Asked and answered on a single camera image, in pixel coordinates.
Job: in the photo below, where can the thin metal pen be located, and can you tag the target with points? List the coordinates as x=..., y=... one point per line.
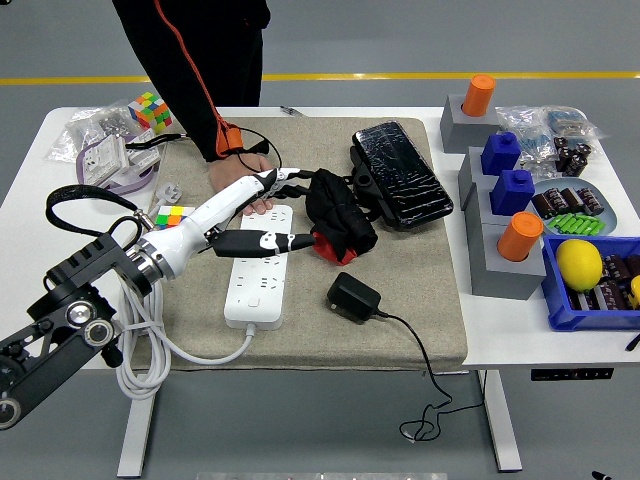
x=292, y=111

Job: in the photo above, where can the blue plastic bin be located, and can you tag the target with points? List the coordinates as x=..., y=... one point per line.
x=590, y=320

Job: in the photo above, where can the person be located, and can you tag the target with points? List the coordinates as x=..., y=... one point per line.
x=235, y=50

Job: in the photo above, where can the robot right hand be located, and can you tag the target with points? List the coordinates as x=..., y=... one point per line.
x=601, y=476

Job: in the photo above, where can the orange cylinder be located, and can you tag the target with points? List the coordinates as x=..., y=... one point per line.
x=477, y=97
x=520, y=235

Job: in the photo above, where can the small yellow object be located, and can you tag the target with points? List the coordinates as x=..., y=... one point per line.
x=636, y=290

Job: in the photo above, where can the black plastic mount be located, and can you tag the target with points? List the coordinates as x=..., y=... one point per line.
x=364, y=182

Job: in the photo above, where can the small white plug adapter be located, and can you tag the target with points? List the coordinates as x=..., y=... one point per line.
x=143, y=159

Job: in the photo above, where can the yellow lemon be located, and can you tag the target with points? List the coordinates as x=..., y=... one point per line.
x=579, y=265

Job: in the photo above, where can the black table control panel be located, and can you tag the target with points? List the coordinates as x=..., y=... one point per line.
x=572, y=374

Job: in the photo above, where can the black cloth with red lining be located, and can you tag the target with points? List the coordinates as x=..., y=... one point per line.
x=345, y=220

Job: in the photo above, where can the person's right hand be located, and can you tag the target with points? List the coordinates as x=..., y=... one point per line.
x=235, y=170

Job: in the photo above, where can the person's right forearm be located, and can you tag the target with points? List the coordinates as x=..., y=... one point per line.
x=205, y=130

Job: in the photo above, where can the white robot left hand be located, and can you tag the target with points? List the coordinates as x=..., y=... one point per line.
x=210, y=215

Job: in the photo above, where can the white table leg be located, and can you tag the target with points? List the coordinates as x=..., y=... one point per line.
x=500, y=420
x=137, y=425

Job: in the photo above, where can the clear bag of blue parts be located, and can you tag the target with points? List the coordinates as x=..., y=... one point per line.
x=570, y=122
x=525, y=130

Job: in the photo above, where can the small Rubik's cube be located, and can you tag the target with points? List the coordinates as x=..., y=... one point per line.
x=172, y=219

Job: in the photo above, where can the grey block with hole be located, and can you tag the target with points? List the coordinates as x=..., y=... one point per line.
x=460, y=132
x=500, y=280
x=470, y=172
x=477, y=210

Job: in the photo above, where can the orange wrist device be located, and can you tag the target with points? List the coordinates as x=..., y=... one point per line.
x=230, y=141

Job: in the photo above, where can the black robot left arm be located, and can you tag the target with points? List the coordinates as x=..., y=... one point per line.
x=55, y=320

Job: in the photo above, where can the small black capacitor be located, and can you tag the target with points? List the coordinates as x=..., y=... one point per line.
x=583, y=150
x=560, y=144
x=563, y=162
x=577, y=166

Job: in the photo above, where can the white wall socket panel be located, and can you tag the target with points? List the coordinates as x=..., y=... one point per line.
x=102, y=160

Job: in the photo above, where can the dark capacitor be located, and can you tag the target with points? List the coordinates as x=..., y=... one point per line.
x=591, y=201
x=543, y=205
x=567, y=200

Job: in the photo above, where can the grey-brown fabric mat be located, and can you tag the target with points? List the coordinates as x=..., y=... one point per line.
x=410, y=280

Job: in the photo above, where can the black wrapped flat device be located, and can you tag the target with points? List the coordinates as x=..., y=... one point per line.
x=400, y=175

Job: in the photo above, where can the black pen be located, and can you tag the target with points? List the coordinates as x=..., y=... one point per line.
x=633, y=342

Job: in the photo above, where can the pile of green batteries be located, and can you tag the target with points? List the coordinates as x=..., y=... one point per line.
x=577, y=224

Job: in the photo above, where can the blue plastic block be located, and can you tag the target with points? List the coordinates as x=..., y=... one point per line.
x=512, y=195
x=500, y=155

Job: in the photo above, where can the light blue plate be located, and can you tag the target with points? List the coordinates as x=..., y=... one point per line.
x=607, y=212

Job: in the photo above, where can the pile of dark capacitors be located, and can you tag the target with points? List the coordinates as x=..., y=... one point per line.
x=612, y=290

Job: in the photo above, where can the large Rubik's cube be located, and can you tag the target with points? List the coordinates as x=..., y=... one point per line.
x=150, y=112

